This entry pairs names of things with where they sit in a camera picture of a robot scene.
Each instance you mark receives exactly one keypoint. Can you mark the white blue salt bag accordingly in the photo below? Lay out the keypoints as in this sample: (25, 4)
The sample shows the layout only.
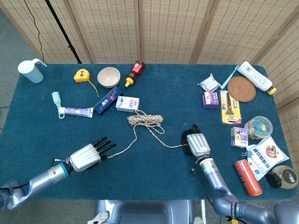
(266, 156)

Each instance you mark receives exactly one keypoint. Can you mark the honey bottle yellow cap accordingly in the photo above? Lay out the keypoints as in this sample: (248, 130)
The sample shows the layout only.
(134, 72)

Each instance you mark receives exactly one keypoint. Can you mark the light blue toothbrush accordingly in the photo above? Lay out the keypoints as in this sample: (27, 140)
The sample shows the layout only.
(230, 75)

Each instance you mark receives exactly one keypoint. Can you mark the white plastic pitcher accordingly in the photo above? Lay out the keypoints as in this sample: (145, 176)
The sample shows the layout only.
(30, 72)

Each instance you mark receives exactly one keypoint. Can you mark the yellow tape measure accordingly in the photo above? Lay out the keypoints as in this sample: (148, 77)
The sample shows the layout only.
(81, 75)

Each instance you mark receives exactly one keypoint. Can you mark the red drink can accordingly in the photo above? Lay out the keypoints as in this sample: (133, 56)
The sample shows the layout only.
(247, 177)

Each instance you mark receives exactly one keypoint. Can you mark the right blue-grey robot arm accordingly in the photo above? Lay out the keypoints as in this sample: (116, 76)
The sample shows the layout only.
(215, 179)

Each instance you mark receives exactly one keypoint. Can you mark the purple tissue pack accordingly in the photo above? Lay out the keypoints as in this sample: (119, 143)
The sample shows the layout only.
(210, 100)

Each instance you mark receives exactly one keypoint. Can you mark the white wipes packet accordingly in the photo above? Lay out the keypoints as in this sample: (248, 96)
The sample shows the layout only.
(209, 83)

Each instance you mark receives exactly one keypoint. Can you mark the white blue milk carton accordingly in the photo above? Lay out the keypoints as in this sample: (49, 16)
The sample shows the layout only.
(127, 103)

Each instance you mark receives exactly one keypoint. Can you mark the purple juice carton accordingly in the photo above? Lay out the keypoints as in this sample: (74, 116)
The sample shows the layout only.
(239, 137)

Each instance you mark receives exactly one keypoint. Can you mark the blue binder clip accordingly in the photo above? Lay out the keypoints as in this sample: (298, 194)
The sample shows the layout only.
(248, 154)

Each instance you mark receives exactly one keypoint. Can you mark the beige bowl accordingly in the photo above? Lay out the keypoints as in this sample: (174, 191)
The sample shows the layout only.
(108, 78)

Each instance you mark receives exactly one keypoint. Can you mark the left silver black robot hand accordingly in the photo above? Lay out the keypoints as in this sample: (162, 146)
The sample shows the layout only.
(84, 157)

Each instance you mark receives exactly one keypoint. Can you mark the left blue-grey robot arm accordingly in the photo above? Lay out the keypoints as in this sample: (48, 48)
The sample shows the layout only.
(37, 179)

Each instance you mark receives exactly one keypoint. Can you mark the black tripod stand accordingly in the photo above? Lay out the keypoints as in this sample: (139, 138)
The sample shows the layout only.
(59, 25)

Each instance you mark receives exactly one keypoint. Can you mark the blue-grey robot torso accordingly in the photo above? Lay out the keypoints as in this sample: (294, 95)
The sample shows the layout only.
(144, 212)

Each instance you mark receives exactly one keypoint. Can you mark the blue felt table cloth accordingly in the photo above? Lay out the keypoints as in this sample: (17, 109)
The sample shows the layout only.
(46, 135)

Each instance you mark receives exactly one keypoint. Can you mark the mint green brush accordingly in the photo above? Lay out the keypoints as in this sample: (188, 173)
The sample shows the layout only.
(56, 98)

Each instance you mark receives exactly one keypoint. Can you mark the spice jar black lid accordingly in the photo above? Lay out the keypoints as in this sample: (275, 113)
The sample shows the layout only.
(285, 177)

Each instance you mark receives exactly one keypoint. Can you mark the white purple toothpaste tube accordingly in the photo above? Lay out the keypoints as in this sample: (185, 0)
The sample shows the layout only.
(77, 111)

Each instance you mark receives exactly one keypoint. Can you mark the round brown woven coaster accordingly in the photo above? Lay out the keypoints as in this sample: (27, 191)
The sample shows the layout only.
(241, 89)

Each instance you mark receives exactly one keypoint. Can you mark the white perforated robot bracket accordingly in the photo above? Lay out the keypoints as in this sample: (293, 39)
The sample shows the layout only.
(100, 217)
(198, 220)

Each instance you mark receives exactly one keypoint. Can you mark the razor in yellow blister pack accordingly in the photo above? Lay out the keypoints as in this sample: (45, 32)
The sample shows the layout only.
(230, 114)

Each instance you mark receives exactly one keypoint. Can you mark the clear tub of clips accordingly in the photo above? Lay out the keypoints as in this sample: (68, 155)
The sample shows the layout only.
(258, 127)

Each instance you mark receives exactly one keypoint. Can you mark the white table leg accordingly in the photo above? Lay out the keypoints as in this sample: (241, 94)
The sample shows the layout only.
(203, 211)

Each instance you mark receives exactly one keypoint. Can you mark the long dark blue box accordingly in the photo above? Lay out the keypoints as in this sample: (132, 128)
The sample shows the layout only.
(106, 101)

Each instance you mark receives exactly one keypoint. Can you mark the white bottle yellow cap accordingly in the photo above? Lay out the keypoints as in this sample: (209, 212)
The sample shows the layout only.
(254, 74)

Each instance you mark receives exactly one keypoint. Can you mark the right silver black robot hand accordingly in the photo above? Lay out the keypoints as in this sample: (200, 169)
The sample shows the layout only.
(198, 144)

